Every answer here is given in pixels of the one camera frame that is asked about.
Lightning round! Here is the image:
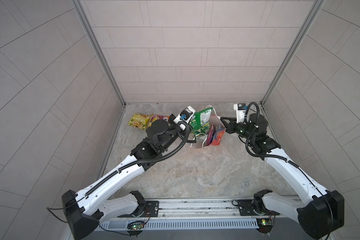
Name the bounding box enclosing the pink Fox's candy packet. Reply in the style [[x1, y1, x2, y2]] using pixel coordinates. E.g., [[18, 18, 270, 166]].
[[206, 125, 216, 146]]

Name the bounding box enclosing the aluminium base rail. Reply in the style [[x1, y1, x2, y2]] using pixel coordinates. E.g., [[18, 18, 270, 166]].
[[73, 196, 323, 221]]

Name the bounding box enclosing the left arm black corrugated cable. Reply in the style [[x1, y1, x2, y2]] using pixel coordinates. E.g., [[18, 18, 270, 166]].
[[83, 121, 193, 197]]

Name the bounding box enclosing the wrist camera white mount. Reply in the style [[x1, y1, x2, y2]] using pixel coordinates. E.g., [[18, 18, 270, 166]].
[[174, 106, 196, 124], [234, 103, 247, 124]]

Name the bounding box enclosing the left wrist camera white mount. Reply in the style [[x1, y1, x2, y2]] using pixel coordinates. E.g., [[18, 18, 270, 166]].
[[174, 106, 196, 124]]

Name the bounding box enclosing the circuit board with led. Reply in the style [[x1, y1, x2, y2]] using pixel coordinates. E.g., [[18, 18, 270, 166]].
[[127, 221, 145, 231], [256, 218, 273, 229]]

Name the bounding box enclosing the orange snack packet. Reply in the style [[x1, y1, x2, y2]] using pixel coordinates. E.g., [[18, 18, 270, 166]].
[[146, 115, 169, 128]]

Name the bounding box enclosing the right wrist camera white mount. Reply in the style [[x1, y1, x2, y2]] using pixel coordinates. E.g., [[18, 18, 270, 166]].
[[234, 103, 247, 124]]

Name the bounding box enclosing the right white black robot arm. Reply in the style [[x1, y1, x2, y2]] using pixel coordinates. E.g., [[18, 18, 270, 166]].
[[220, 113, 345, 240]]

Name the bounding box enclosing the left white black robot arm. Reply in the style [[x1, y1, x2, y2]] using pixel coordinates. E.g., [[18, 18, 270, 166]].
[[62, 111, 192, 240]]

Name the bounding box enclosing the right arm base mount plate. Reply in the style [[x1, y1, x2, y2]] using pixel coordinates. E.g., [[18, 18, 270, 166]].
[[232, 199, 272, 217]]

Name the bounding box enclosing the yellow green chips packet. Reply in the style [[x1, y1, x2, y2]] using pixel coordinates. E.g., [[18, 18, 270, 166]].
[[128, 113, 151, 130]]

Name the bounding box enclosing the green Fox's candy packet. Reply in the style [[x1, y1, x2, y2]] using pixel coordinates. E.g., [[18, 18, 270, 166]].
[[189, 107, 213, 135]]

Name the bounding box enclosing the left circuit board with LED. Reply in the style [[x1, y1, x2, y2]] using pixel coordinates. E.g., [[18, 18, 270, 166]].
[[127, 221, 145, 231]]

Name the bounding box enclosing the white ventilation grille strip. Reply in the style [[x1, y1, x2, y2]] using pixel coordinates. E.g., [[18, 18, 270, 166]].
[[101, 219, 259, 231]]

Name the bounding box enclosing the right circuit board with LED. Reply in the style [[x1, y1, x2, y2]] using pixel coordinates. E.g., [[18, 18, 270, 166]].
[[256, 218, 273, 229]]

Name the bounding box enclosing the red white paper bag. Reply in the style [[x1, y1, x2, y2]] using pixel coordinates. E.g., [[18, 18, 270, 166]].
[[190, 105, 226, 149]]

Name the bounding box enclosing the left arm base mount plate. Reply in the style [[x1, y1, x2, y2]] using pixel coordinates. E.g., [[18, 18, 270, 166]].
[[119, 201, 160, 218]]

